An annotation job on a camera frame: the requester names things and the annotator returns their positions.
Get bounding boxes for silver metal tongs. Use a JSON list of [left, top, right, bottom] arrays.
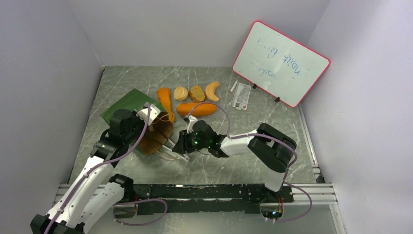
[[156, 138, 190, 162]]

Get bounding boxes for green paper bag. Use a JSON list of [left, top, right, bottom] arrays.
[[92, 88, 173, 160]]

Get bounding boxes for orange fake baguette loaf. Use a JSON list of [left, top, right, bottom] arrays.
[[176, 102, 217, 117]]

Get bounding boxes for round tan fake bun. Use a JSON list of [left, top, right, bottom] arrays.
[[173, 86, 188, 101]]

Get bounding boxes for tan fake croissant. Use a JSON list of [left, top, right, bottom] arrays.
[[205, 81, 220, 102]]

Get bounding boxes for orange fake bread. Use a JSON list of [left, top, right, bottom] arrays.
[[156, 87, 175, 123]]

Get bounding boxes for white ruler package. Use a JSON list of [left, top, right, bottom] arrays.
[[232, 83, 252, 110]]

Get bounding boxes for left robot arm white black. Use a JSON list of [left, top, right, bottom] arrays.
[[30, 104, 161, 234]]

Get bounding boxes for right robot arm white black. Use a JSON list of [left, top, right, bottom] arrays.
[[172, 120, 297, 204]]

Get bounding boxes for white pink marker pen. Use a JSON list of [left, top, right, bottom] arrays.
[[229, 80, 238, 93]]

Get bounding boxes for pink framed whiteboard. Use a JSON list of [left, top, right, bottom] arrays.
[[232, 21, 331, 107]]

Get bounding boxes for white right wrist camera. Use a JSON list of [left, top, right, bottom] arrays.
[[184, 115, 198, 134]]

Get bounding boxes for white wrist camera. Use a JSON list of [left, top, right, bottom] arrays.
[[136, 102, 161, 126], [184, 115, 198, 134]]

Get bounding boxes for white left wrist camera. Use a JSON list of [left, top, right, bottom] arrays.
[[136, 102, 161, 126]]

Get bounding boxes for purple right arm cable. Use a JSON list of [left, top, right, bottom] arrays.
[[184, 102, 314, 223]]

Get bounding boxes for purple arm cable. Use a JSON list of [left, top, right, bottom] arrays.
[[184, 102, 314, 223], [43, 102, 169, 234]]

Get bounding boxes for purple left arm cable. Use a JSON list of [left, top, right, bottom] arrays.
[[43, 102, 169, 234]]

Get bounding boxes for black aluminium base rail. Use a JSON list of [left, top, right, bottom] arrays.
[[58, 182, 338, 216]]

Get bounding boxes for aluminium side rail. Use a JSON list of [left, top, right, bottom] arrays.
[[298, 105, 325, 184]]

